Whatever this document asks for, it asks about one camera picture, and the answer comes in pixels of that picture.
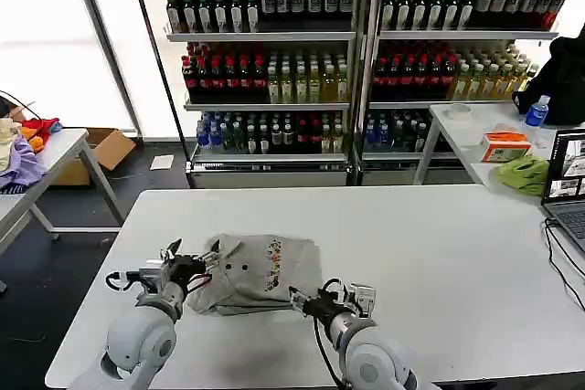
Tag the white side table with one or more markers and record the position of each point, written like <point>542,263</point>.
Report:
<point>457,134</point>

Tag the laptop computer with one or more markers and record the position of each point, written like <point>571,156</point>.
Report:
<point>566,180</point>

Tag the shelf rack with bottles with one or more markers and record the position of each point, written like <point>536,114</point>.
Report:
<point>265,66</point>
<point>457,66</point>

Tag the blue water bottle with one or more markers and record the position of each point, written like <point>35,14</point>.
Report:
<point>535,112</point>

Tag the orange tissue box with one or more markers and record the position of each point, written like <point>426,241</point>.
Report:
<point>505,145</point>

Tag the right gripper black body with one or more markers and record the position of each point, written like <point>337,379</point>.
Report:
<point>322,308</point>

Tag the red cloth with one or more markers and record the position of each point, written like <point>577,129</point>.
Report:
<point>43,127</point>

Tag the black backpack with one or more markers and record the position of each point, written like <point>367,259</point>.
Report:
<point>557,84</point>

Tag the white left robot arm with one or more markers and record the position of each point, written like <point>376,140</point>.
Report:
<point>137,344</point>

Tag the cream cloth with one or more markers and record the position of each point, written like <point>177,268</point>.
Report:
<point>8,143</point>

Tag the grey shirt with colourful print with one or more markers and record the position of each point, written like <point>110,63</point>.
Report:
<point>256,271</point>

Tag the white paper sheet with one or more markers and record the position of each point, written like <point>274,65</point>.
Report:
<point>162,162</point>

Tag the grey window frame post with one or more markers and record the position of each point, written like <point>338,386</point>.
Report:
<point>103,38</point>

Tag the grey table with clothes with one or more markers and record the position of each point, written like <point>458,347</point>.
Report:
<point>68,152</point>

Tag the dark window frame post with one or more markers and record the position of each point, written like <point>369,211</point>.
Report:
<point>155,66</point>

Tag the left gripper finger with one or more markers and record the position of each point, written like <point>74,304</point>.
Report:
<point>170,253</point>
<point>211,260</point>

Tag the brown cardboard box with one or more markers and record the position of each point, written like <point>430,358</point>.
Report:
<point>100,148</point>

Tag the purple cloth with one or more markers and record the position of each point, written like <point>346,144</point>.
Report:
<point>23,164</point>

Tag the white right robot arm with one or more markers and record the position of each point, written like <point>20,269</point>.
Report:
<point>370,358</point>

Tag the white tape roll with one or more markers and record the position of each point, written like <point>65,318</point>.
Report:
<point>460,111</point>

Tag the green cloth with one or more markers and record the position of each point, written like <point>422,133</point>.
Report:
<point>523,175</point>

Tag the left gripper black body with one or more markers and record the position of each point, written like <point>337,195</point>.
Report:
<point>185,271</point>

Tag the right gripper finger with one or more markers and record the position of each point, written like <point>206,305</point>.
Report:
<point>339,288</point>
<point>298,301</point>

